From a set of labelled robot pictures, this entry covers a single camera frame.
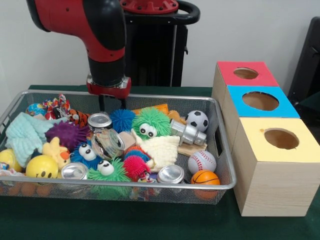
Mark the blue fuzzy eyed ball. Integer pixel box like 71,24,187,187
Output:
70,142,101,168

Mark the small green fuzzy eyed ball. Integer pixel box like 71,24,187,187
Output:
86,157,132,183

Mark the wooden box with three holes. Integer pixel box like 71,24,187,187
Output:
211,60,320,217

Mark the large green fuzzy eyed ball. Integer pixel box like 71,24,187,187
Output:
131,107,171,138

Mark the shallow metal mesh bin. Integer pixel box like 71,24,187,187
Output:
0,89,237,206

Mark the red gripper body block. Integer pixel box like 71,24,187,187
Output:
86,73,132,100

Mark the orange toy brick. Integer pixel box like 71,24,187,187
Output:
131,103,169,113

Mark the silver plastic toy truck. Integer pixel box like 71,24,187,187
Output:
169,118,208,146

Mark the black and white soccer ball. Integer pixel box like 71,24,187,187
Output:
184,110,209,132

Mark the orange toy basketball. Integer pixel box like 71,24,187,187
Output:
190,170,221,186

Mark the purple spiky ball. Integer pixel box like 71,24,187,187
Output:
45,120,88,151

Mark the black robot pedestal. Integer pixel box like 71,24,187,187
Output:
123,0,201,87

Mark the dark green tablecloth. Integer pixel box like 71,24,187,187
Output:
296,91,320,121
0,84,320,240

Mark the white toy baseball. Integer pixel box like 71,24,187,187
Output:
187,150,217,175

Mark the yellow smiley ball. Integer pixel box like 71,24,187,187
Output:
25,154,60,179

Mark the light blue cloth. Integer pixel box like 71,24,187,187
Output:
4,111,71,168

